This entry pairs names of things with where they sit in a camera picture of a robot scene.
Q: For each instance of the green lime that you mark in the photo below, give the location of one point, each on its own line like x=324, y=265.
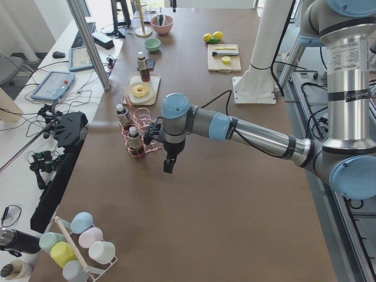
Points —
x=214, y=40

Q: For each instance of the aluminium frame post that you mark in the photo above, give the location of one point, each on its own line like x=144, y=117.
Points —
x=77, y=13

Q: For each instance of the white cup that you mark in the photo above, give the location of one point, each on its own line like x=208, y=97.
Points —
x=102, y=251

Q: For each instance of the paper cup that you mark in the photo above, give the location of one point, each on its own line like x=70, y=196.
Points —
x=17, y=269

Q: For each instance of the black device on desk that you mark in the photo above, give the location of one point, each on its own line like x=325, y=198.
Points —
x=53, y=174

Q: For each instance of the wooden rack handle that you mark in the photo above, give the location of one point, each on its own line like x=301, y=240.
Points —
x=68, y=238

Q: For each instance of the half lemon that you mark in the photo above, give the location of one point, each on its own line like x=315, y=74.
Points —
x=226, y=60

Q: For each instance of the yellow glazed donut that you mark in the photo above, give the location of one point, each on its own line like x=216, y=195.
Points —
x=140, y=91

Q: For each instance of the white plate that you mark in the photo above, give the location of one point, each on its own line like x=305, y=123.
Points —
x=146, y=98

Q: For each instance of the beige tray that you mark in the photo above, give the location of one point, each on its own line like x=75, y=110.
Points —
x=135, y=77

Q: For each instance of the white wire cup rack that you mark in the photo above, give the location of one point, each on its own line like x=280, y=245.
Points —
x=97, y=270

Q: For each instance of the green bowl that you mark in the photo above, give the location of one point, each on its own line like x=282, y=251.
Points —
x=152, y=44

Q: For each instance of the blue teach pendant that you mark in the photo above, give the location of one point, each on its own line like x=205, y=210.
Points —
x=79, y=59
x=54, y=86

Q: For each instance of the metal scoop in bowl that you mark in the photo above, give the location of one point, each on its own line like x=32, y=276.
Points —
x=160, y=18

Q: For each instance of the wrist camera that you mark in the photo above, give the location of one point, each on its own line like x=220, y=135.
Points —
x=153, y=132

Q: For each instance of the grey cup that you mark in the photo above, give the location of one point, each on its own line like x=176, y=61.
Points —
x=74, y=272

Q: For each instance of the mint green cup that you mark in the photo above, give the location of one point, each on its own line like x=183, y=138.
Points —
x=49, y=239

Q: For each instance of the black computer mouse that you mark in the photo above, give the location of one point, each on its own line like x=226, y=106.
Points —
x=58, y=55

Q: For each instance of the wooden stand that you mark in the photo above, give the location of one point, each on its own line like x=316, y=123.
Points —
x=143, y=31

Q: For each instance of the dark grey cloth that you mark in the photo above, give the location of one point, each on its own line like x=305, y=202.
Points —
x=150, y=63

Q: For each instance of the copper wire bottle rack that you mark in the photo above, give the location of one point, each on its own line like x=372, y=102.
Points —
x=140, y=120

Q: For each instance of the blue teach pendant near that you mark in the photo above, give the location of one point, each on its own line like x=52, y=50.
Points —
x=54, y=86

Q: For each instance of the yellow lemon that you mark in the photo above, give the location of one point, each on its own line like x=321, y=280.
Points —
x=207, y=37
x=218, y=35

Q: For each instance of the black thermos bottle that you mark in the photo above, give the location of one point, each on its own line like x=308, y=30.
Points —
x=16, y=242

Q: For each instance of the wooden cutting board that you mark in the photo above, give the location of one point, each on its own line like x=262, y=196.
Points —
x=215, y=63

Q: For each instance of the blue teach pendant far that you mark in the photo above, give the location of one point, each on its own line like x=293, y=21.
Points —
x=79, y=59

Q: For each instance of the black handled knife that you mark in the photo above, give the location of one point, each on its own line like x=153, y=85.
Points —
x=222, y=54

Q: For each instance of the yellow cup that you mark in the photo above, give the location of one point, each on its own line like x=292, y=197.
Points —
x=62, y=254

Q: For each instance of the tea bottle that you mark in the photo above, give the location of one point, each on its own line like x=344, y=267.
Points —
x=123, y=114
x=142, y=67
x=136, y=147

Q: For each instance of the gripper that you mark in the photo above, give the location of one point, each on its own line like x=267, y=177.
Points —
x=173, y=149

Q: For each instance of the yellow plastic knife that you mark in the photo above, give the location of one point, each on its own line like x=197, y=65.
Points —
x=225, y=48

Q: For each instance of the pink cup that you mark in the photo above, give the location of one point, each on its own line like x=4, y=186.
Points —
x=91, y=235

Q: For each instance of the blue cup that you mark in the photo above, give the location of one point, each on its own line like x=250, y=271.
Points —
x=81, y=222

